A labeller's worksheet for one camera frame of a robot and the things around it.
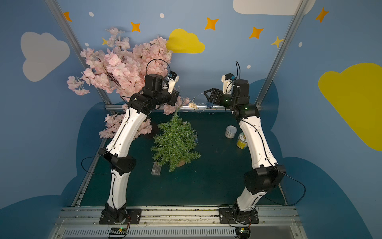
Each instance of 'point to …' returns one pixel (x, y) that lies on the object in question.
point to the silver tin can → (231, 131)
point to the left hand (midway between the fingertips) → (177, 89)
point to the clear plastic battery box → (156, 169)
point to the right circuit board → (243, 232)
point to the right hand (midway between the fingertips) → (212, 92)
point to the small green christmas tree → (175, 145)
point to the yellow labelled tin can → (241, 142)
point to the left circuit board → (117, 232)
